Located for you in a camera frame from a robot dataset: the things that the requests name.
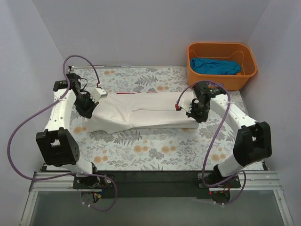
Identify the white t shirt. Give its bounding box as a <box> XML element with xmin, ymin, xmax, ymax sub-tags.
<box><xmin>83</xmin><ymin>92</ymin><xmax>199</xmax><ymax>134</ymax></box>

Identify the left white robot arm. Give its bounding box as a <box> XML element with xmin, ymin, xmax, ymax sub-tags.
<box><xmin>36</xmin><ymin>73</ymin><xmax>100</xmax><ymax>188</ymax></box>

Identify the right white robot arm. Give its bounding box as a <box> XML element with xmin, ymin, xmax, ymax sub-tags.
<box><xmin>186</xmin><ymin>81</ymin><xmax>272</xmax><ymax>187</ymax></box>

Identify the floral table mat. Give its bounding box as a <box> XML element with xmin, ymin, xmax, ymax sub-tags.
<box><xmin>70</xmin><ymin>67</ymin><xmax>236</xmax><ymax>170</ymax></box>

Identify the blue t shirt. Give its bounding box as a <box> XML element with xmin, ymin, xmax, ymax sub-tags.
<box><xmin>190</xmin><ymin>58</ymin><xmax>241</xmax><ymax>75</ymax></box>

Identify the orange plastic basket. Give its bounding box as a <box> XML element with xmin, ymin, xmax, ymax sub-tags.
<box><xmin>186</xmin><ymin>42</ymin><xmax>257</xmax><ymax>91</ymax></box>

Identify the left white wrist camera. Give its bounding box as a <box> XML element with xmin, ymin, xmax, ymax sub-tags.
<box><xmin>90</xmin><ymin>87</ymin><xmax>108</xmax><ymax>103</ymax></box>

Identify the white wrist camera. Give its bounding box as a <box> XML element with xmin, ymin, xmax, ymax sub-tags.
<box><xmin>175</xmin><ymin>98</ymin><xmax>192</xmax><ymax>113</ymax></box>
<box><xmin>90</xmin><ymin>87</ymin><xmax>108</xmax><ymax>103</ymax></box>

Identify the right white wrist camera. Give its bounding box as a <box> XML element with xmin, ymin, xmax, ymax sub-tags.
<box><xmin>175</xmin><ymin>98</ymin><xmax>192</xmax><ymax>113</ymax></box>

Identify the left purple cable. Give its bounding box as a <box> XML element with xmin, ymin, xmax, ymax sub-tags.
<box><xmin>7</xmin><ymin>55</ymin><xmax>119</xmax><ymax>212</ymax></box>

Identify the purple cable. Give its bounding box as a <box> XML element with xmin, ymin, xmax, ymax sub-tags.
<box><xmin>7</xmin><ymin>55</ymin><xmax>119</xmax><ymax>212</ymax></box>
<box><xmin>175</xmin><ymin>80</ymin><xmax>246</xmax><ymax>206</ymax></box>

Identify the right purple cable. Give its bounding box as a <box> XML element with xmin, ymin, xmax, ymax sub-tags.
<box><xmin>175</xmin><ymin>80</ymin><xmax>246</xmax><ymax>206</ymax></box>

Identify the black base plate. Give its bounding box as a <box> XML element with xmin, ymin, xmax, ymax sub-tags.
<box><xmin>72</xmin><ymin>170</ymin><xmax>241</xmax><ymax>200</ymax></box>

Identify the aluminium frame rail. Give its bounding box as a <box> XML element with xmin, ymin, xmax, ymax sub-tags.
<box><xmin>20</xmin><ymin>170</ymin><xmax>293</xmax><ymax>226</ymax></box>

